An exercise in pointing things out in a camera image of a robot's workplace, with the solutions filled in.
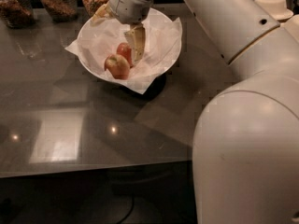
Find tall stack of paper bowls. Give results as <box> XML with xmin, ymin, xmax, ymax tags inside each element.
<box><xmin>254</xmin><ymin>0</ymin><xmax>293</xmax><ymax>21</ymax></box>

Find glass jar far left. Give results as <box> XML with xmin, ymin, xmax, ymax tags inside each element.
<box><xmin>0</xmin><ymin>0</ymin><xmax>35</xmax><ymax>29</ymax></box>

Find white bowl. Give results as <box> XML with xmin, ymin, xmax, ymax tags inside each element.
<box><xmin>77</xmin><ymin>7</ymin><xmax>182</xmax><ymax>87</ymax></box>

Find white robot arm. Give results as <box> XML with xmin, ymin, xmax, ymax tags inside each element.
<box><xmin>184</xmin><ymin>0</ymin><xmax>299</xmax><ymax>224</ymax></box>

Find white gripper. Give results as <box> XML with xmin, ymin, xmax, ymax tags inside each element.
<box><xmin>92</xmin><ymin>0</ymin><xmax>153</xmax><ymax>65</ymax></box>

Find red apple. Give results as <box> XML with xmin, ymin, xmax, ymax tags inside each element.
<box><xmin>117</xmin><ymin>42</ymin><xmax>133</xmax><ymax>66</ymax></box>

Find white paper liner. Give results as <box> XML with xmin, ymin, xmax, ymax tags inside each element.
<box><xmin>64</xmin><ymin>7</ymin><xmax>183</xmax><ymax>95</ymax></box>

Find black cable on floor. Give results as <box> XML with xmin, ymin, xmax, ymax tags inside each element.
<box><xmin>113</xmin><ymin>193</ymin><xmax>135</xmax><ymax>224</ymax></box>

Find glass jar with label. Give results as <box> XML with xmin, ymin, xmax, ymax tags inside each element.
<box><xmin>40</xmin><ymin>0</ymin><xmax>78</xmax><ymax>22</ymax></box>

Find red-green apple in front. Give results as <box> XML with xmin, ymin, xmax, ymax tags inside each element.
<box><xmin>104</xmin><ymin>54</ymin><xmax>130</xmax><ymax>80</ymax></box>

